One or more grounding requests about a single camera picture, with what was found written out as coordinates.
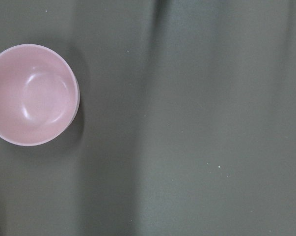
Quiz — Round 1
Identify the pink bowl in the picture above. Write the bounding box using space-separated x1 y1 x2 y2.
0 44 80 146

